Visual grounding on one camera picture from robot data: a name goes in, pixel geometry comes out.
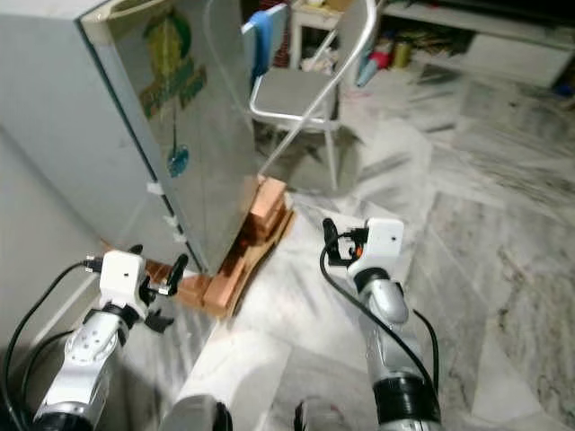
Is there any small blue fridge magnet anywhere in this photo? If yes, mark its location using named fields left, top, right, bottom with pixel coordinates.
left=167, top=148, right=190, bottom=178

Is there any grey fridge body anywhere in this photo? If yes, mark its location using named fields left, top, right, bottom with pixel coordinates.
left=0, top=0, right=190, bottom=270

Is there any orange brick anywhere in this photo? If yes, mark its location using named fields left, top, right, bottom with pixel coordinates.
left=189, top=269, right=239, bottom=317
left=247, top=177, right=288, bottom=243

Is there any grey robot left leg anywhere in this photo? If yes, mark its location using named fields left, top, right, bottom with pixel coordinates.
left=171, top=395, right=232, bottom=431

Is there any grey robot leg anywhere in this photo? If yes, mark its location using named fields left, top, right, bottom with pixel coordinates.
left=171, top=395, right=232, bottom=431
left=295, top=400, right=360, bottom=431

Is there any light blue bottle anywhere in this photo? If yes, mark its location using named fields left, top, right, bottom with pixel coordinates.
left=353, top=56, right=376, bottom=89

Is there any grey robot right leg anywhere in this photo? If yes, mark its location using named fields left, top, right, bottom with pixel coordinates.
left=295, top=400, right=360, bottom=431

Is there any yellow jar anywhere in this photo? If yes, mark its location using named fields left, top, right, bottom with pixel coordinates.
left=391, top=43, right=412, bottom=69

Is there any green leaf sticker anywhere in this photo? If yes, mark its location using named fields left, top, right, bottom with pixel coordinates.
left=141, top=7, right=209, bottom=120

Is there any blue cloth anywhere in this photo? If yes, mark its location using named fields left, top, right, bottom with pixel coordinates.
left=241, top=9, right=275, bottom=80

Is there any small white stool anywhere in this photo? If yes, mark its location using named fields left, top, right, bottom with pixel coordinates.
left=287, top=0, right=356, bottom=71

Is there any white shelf unit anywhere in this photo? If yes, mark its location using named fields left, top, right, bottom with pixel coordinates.
left=350, top=0, right=575, bottom=91

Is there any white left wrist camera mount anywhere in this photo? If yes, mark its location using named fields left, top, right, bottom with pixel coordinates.
left=101, top=250, right=149, bottom=306

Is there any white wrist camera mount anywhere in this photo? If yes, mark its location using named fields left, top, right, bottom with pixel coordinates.
left=364, top=218, right=405, bottom=270
left=101, top=250, right=149, bottom=306

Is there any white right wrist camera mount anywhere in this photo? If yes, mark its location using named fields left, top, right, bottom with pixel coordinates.
left=364, top=218, right=405, bottom=270

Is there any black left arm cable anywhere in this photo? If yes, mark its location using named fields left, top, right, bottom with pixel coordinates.
left=13, top=310, right=95, bottom=423
left=4, top=258, right=105, bottom=430

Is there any metal frame grey chair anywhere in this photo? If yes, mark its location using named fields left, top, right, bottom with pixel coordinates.
left=241, top=0, right=380, bottom=191

